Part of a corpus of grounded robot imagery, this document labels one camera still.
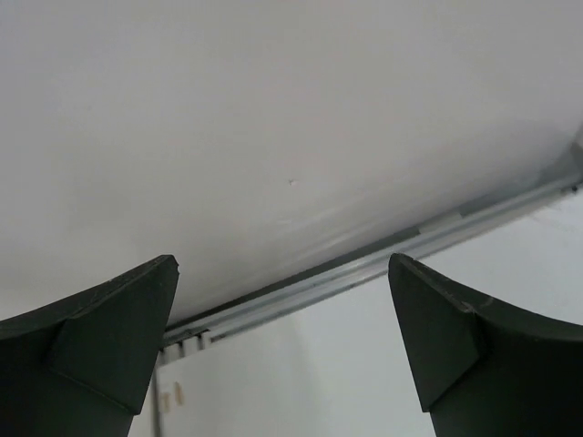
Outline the aluminium table edge rail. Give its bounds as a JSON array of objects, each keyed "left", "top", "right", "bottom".
[{"left": 152, "top": 144, "right": 583, "bottom": 437}]

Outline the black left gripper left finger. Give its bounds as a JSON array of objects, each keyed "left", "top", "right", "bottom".
[{"left": 1, "top": 255, "right": 179, "bottom": 436}]

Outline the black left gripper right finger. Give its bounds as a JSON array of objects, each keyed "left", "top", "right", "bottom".
[{"left": 388, "top": 253, "right": 582, "bottom": 436}]

